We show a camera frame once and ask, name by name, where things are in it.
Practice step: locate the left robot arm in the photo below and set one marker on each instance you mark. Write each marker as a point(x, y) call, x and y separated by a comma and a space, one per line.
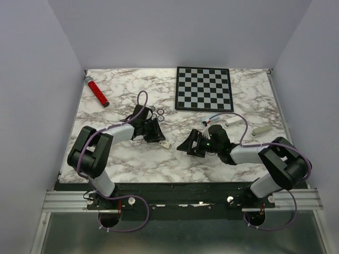
point(90, 152)

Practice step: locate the grey green stapler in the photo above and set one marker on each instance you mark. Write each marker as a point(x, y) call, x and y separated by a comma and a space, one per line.
point(260, 130)

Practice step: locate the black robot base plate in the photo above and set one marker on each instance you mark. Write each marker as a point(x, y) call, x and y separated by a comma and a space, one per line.
point(174, 201)

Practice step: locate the black grey chessboard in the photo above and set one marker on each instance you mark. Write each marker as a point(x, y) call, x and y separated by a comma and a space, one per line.
point(203, 90)

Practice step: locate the brown hundred poker chip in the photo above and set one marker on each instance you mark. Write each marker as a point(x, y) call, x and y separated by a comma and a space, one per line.
point(160, 111)

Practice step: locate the white staple box sleeve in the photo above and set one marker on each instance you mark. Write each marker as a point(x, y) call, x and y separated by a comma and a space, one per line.
point(165, 144)

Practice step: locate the red glitter toy microphone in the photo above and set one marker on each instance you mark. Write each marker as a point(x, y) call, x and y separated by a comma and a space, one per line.
point(89, 81)

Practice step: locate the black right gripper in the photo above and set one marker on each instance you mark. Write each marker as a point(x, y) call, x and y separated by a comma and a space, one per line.
point(187, 144)

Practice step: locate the aluminium rail frame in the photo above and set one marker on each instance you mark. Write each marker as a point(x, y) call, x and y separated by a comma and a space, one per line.
point(73, 202)

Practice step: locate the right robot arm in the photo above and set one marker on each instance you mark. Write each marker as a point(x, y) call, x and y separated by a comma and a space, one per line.
point(286, 166)

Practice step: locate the white stapler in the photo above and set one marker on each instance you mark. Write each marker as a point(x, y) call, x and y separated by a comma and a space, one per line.
point(233, 120)

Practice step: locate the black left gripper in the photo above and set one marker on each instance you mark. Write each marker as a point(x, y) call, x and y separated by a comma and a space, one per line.
point(157, 134)

